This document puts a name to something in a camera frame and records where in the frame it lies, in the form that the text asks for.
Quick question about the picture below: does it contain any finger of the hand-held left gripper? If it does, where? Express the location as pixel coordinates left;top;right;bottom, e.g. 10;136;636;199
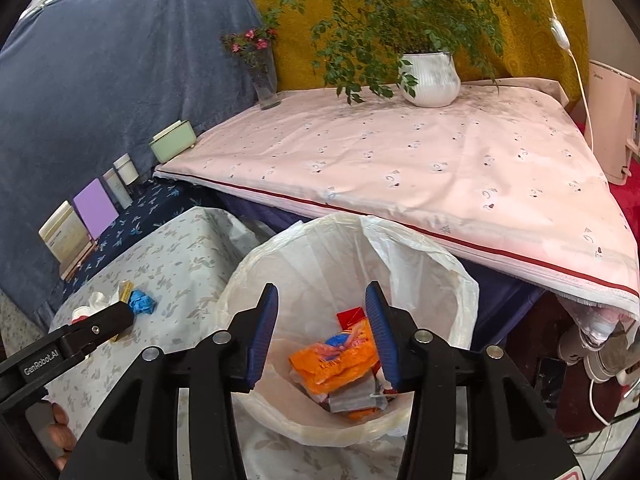
50;301;136;356

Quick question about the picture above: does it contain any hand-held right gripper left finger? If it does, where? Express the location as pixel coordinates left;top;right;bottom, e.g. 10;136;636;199
60;282;280;480

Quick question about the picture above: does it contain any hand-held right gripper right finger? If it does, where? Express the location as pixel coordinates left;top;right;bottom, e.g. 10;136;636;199
364;281;583;480

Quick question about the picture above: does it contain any red cardboard box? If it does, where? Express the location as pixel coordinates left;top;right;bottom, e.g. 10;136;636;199
336;306;368;331

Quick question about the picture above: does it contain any gold wrapper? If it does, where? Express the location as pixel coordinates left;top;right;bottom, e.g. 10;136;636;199
111;282;136;343

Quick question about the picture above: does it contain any blue wrapper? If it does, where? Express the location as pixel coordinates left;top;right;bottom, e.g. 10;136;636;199
127;290;156;316

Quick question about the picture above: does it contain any orange plastic bag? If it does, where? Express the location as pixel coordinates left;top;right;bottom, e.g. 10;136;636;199
289;317;381;396

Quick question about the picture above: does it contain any trash bin with white liner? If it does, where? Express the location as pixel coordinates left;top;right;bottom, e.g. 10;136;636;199
215;212;481;448

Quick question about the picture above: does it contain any person's left hand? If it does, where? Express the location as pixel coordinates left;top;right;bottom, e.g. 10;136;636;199
50;402;78;471

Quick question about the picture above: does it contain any white crumpled tissue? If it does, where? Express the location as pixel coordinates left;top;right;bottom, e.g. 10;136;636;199
70;290;118;326

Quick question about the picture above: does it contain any wooden stand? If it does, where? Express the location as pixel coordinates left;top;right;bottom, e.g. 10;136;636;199
59;240;98;281

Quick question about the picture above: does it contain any beige box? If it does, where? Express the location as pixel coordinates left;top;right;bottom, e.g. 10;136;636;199
39;201;91;263

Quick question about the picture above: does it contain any light blue floral tablecloth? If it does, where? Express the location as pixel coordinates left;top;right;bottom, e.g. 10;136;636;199
20;205;416;480

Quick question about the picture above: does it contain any purple card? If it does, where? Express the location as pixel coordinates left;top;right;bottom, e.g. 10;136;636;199
72;180;120;241

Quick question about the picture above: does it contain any dark blue floral cloth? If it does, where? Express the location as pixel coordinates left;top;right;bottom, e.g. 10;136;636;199
60;180;206;301

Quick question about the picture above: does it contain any white jar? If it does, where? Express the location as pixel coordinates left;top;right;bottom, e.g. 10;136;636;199
113;154;140;198

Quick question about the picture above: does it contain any pink printed cloth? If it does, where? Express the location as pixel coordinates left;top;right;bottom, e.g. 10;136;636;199
152;77;640;318

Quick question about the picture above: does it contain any white round plastic device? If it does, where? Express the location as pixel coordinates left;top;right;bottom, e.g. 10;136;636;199
557;327;626;386

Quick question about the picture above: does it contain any pale green box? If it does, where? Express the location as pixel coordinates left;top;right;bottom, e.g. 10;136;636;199
149;120;197;165

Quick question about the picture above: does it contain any glass vase with pink flowers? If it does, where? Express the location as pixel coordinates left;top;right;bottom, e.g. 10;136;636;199
221;27;282;111

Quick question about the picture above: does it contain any blue backdrop cloth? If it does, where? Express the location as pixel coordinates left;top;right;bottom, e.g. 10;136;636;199
0;0;266;328

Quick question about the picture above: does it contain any green plant in white pot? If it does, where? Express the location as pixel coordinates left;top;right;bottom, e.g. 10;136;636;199
260;0;541;108

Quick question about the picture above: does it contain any pale plastic appliance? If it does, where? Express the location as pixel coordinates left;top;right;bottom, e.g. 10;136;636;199
587;60;640;186

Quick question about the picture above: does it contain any yellow backdrop cloth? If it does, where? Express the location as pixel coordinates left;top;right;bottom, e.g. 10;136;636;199
235;0;593;111

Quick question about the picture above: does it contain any white cable with switch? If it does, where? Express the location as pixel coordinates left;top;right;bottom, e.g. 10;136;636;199
530;0;601;156

